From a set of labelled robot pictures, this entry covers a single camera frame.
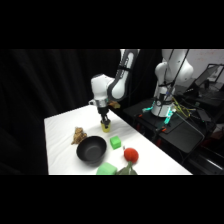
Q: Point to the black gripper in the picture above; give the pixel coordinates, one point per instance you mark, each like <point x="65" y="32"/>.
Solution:
<point x="103" y="111"/>

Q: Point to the yellow cup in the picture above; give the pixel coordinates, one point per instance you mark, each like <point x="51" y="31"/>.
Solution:
<point x="106" y="129"/>

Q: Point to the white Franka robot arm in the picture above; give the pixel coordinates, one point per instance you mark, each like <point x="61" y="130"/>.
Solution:
<point x="113" y="85"/>

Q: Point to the black bowl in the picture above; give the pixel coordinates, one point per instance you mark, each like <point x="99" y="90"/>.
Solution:
<point x="91" y="150"/>

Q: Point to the small green cube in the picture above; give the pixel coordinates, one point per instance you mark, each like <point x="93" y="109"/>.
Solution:
<point x="115" y="142"/>

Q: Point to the brown plush toy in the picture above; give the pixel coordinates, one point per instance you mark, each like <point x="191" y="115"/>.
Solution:
<point x="78" y="135"/>

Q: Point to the red plush ball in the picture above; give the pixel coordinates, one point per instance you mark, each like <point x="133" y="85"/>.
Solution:
<point x="131" y="155"/>

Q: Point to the large green cube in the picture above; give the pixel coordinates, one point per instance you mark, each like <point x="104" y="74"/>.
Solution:
<point x="106" y="169"/>

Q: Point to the orange clamp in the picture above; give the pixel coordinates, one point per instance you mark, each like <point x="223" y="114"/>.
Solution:
<point x="163" y="130"/>

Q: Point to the black robot stand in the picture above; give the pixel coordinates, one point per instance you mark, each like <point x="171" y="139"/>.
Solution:
<point x="180" y="133"/>

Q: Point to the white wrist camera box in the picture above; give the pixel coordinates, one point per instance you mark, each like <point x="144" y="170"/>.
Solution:
<point x="91" y="102"/>

